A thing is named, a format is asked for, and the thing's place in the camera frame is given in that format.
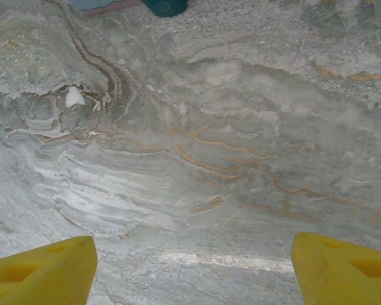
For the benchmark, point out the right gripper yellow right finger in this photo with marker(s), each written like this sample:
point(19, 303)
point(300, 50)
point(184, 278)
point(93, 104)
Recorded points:
point(336, 279)

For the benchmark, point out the clear plastic bag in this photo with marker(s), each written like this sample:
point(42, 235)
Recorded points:
point(98, 4)

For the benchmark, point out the dark teal round object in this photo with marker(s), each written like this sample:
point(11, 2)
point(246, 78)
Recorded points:
point(166, 8)

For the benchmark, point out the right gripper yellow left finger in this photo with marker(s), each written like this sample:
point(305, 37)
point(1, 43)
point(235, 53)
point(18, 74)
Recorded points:
point(41, 279)

